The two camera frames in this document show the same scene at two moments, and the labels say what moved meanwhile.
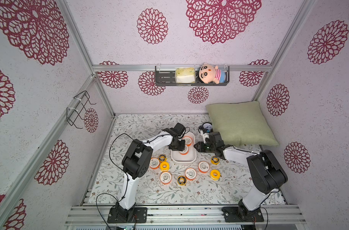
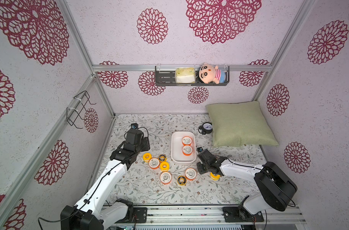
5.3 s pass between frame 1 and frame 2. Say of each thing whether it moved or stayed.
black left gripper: moved
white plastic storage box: stayed
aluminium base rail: stayed
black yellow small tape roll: stayed
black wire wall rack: stayed
